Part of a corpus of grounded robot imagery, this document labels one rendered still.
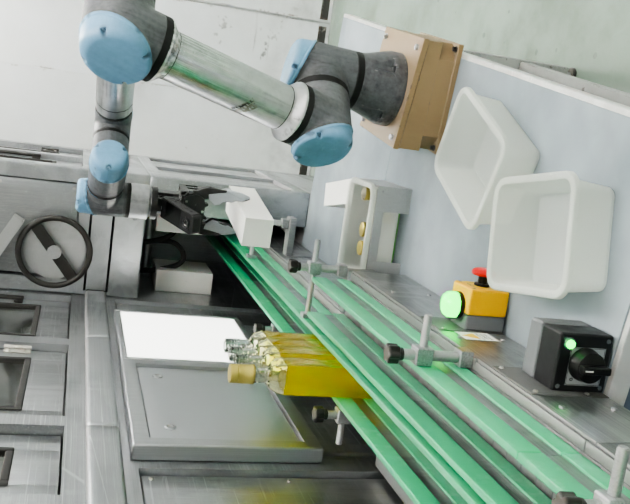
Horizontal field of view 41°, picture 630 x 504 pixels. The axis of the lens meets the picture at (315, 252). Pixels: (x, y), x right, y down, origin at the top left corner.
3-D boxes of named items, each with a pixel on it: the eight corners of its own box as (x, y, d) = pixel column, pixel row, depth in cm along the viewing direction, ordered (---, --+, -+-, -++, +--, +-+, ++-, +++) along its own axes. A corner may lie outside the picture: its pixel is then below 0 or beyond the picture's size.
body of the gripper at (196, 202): (205, 185, 189) (151, 179, 186) (210, 196, 181) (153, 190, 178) (201, 217, 192) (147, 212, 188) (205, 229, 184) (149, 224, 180)
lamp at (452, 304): (451, 314, 143) (435, 313, 142) (455, 288, 142) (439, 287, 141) (462, 321, 139) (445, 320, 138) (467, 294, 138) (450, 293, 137)
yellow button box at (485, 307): (486, 322, 146) (447, 319, 144) (493, 280, 145) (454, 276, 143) (505, 333, 140) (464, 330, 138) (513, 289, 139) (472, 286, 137)
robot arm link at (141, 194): (132, 188, 177) (128, 225, 179) (154, 190, 178) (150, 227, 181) (131, 178, 184) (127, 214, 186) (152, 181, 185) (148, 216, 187)
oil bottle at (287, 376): (371, 389, 160) (261, 384, 155) (376, 361, 160) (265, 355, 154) (381, 400, 155) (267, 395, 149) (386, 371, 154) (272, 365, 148)
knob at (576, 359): (594, 381, 112) (610, 389, 109) (565, 379, 111) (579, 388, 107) (601, 348, 111) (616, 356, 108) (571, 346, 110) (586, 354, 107)
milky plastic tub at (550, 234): (543, 184, 135) (494, 177, 133) (633, 176, 114) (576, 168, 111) (533, 292, 135) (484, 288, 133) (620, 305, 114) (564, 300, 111)
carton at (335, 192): (347, 185, 228) (325, 183, 226) (378, 180, 205) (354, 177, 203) (345, 208, 228) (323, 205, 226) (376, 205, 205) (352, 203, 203)
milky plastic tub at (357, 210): (370, 272, 204) (335, 269, 201) (384, 179, 200) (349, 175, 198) (395, 289, 187) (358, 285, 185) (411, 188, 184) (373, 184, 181)
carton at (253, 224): (254, 188, 197) (229, 185, 196) (274, 220, 175) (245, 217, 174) (250, 213, 199) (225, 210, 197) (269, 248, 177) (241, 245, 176)
